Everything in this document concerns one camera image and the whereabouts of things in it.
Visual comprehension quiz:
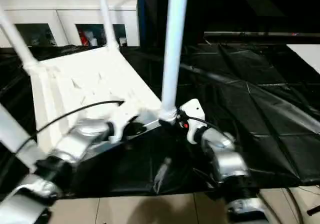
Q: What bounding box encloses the white plastic table top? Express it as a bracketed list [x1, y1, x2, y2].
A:
[23, 45, 176, 160]

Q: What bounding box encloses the white plastic table leg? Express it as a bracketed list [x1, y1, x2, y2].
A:
[0, 103, 41, 174]
[0, 5, 41, 71]
[157, 0, 190, 122]
[94, 0, 121, 50]

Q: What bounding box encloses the black mat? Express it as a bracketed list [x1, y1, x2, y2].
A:
[0, 42, 320, 200]

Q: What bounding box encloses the red carton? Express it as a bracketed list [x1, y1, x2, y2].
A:
[79, 29, 90, 46]

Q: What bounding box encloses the blue upright panel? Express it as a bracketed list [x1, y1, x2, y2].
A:
[136, 0, 151, 47]

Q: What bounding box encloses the dark metal bar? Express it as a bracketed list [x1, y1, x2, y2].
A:
[203, 30, 320, 39]

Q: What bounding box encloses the white paper sheet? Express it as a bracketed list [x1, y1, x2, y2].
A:
[286, 43, 320, 75]

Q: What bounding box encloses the white sideboard cabinet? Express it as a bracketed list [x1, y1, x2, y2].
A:
[0, 0, 141, 47]

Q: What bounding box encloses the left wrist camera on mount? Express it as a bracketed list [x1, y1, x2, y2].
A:
[104, 106, 141, 144]

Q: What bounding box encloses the black left camera cable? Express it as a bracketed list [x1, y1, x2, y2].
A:
[14, 99, 126, 155]

